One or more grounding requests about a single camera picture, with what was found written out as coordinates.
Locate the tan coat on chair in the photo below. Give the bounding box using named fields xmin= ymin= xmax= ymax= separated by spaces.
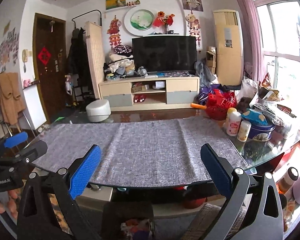
xmin=0 ymin=72 xmax=26 ymax=125

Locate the round wall picture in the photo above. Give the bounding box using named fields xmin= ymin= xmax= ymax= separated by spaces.
xmin=124 ymin=6 xmax=157 ymax=36

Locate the orange handle stick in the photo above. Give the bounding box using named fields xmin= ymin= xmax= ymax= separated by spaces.
xmin=190 ymin=103 xmax=206 ymax=110

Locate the white lotion bottle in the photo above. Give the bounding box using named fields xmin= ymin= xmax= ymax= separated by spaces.
xmin=226 ymin=111 xmax=242 ymax=137

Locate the red plastic basket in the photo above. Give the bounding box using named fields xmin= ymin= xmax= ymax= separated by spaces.
xmin=206 ymin=89 xmax=237 ymax=121

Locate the purple bag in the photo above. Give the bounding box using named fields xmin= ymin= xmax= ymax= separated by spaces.
xmin=197 ymin=85 xmax=215 ymax=105

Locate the brown wooden door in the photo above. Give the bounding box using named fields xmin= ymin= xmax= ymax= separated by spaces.
xmin=33 ymin=13 xmax=68 ymax=123

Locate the beige TV cabinet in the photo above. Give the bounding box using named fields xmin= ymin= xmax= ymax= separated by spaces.
xmin=99 ymin=75 xmax=199 ymax=112

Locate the person's left hand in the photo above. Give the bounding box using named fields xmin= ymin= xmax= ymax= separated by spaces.
xmin=0 ymin=189 xmax=19 ymax=219

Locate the blue cookie tin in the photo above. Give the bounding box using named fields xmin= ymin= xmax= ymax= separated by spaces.
xmin=241 ymin=108 xmax=275 ymax=142

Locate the grey woven table mat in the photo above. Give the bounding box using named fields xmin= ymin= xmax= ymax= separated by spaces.
xmin=35 ymin=116 xmax=248 ymax=187

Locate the pink curtain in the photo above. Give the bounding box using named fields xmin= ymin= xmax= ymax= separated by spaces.
xmin=237 ymin=0 xmax=267 ymax=81

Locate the white round stool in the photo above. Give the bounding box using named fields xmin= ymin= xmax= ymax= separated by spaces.
xmin=86 ymin=99 xmax=111 ymax=122

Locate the pile of clothes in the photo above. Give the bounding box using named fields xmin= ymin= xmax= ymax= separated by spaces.
xmin=103 ymin=53 xmax=135 ymax=80

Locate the black television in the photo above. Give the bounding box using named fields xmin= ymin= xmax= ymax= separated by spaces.
xmin=132 ymin=35 xmax=197 ymax=72

